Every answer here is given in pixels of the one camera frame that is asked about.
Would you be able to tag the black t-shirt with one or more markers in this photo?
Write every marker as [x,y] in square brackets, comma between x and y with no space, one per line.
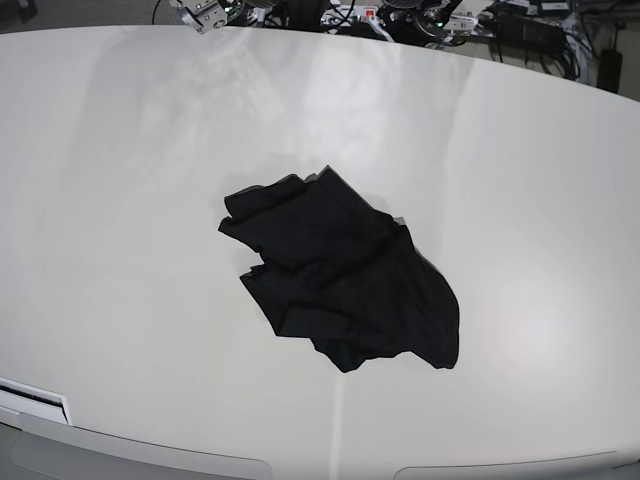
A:
[342,274]

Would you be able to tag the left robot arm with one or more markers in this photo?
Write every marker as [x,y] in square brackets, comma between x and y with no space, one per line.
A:
[435,23]

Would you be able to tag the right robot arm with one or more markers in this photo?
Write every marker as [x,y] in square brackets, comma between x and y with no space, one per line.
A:
[205,15]

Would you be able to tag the white power strip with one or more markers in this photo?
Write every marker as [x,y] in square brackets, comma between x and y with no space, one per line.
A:
[342,16]

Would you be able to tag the black power adapter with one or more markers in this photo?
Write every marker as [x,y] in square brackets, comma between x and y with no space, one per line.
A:
[530,35]

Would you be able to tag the black floor box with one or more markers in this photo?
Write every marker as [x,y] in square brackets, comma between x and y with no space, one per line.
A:
[609,70]

